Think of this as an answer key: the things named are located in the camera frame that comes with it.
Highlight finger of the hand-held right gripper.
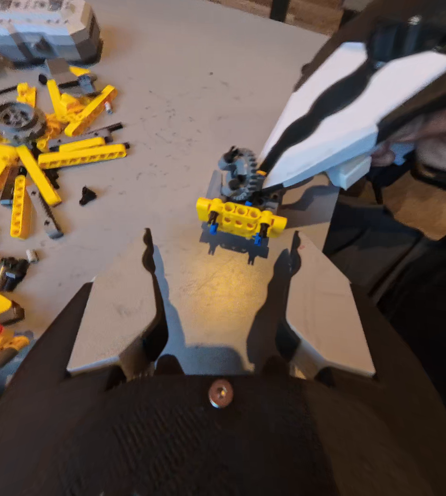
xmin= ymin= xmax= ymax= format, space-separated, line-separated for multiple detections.
xmin=259 ymin=42 xmax=370 ymax=162
xmin=264 ymin=50 xmax=446 ymax=190

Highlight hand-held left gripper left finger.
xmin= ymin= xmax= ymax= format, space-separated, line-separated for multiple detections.
xmin=67 ymin=228 xmax=169 ymax=380

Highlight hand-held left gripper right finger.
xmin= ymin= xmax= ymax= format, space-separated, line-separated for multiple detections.
xmin=273 ymin=230 xmax=376 ymax=381

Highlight yellow grey brick gear assembly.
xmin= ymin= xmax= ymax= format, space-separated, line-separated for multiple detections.
xmin=196 ymin=145 xmax=288 ymax=246

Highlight light grey desk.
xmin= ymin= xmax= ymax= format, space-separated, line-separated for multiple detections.
xmin=0 ymin=0 xmax=342 ymax=388

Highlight person's right hand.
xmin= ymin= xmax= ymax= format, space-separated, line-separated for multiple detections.
xmin=370 ymin=104 xmax=446 ymax=172

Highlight person's legs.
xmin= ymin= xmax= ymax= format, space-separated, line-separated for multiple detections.
xmin=324 ymin=194 xmax=446 ymax=496

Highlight pile of small mixed bricks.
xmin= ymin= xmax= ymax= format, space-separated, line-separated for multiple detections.
xmin=0 ymin=215 xmax=39 ymax=373

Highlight yellow brick beam with holes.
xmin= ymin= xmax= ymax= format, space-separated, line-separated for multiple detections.
xmin=10 ymin=174 xmax=33 ymax=239

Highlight short yellow brick beam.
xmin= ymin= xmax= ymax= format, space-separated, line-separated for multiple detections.
xmin=58 ymin=136 xmax=106 ymax=152

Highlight grey toy wheel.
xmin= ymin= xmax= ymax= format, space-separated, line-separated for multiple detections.
xmin=0 ymin=101 xmax=48 ymax=145

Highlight grey motor block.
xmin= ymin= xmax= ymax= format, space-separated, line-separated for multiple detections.
xmin=0 ymin=0 xmax=103 ymax=66

